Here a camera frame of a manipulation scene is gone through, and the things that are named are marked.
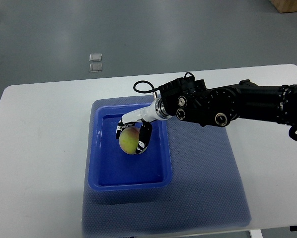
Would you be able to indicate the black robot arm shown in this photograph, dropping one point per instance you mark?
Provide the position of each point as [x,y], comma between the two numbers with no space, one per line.
[189,100]

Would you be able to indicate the upper metal floor plate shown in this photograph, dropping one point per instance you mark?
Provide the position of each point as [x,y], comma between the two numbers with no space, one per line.
[95,57]

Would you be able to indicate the brown wooden box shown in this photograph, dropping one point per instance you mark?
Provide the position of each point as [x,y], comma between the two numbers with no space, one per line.
[285,6]

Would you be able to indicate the lower metal floor plate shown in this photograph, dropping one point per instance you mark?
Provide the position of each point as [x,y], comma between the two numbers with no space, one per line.
[95,67]

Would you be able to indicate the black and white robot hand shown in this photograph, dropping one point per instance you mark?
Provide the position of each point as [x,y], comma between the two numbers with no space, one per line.
[142,119]

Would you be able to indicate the metal floor plate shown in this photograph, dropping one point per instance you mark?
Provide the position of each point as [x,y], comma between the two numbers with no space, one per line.
[95,57]
[95,67]

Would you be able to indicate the blue plastic tray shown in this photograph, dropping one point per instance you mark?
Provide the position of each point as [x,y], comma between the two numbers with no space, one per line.
[110,168]

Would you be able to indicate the grey blue textured mat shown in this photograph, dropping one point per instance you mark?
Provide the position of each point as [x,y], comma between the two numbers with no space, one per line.
[205,193]

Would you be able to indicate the green red peach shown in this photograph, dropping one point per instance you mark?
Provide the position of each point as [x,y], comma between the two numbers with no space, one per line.
[129,139]

